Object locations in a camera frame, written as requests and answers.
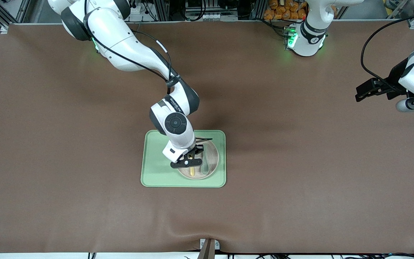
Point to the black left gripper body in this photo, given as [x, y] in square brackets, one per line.
[395, 79]

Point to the yellow plastic fork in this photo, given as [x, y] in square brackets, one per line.
[192, 172]

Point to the white round plate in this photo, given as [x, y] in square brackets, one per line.
[212, 162]

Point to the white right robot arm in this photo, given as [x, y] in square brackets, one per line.
[128, 50]

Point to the teal plastic spoon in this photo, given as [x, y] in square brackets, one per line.
[205, 166]

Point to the light green rectangular tray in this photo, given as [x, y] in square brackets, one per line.
[156, 162]

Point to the pile of orange packets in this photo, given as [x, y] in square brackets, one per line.
[286, 10]

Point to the brown table mat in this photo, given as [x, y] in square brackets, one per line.
[67, 162]

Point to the white power strip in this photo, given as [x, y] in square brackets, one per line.
[135, 9]

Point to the metal table edge bracket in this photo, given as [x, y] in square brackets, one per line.
[209, 246]

